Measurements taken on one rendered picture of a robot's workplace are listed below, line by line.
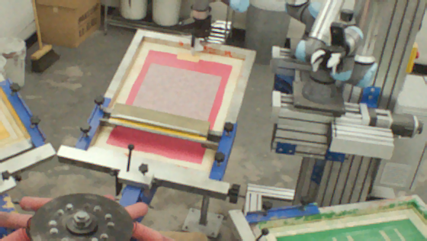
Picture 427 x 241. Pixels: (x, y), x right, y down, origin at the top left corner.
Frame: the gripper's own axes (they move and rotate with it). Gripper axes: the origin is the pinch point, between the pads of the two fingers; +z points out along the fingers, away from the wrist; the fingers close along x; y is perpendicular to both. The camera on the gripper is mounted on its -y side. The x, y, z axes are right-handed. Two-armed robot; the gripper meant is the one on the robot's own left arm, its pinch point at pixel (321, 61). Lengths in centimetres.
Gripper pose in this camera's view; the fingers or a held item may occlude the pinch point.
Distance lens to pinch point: 198.6
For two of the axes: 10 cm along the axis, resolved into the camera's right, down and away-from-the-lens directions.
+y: 0.4, 8.7, 4.8
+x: -8.5, -2.3, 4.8
